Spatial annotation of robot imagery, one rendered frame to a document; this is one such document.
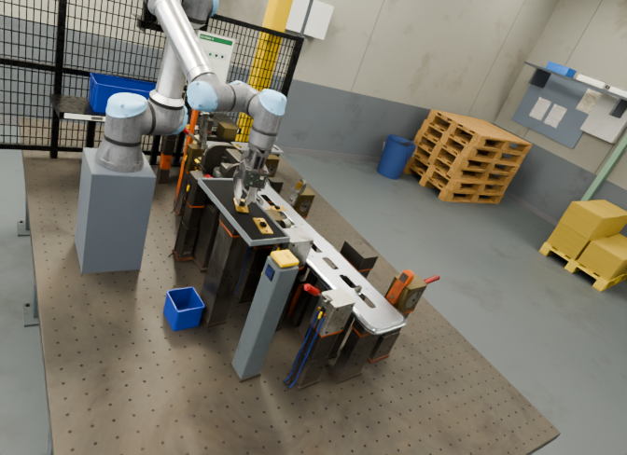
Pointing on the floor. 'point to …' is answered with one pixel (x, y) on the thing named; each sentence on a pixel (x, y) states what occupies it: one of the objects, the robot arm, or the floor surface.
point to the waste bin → (395, 156)
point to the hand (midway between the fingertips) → (242, 200)
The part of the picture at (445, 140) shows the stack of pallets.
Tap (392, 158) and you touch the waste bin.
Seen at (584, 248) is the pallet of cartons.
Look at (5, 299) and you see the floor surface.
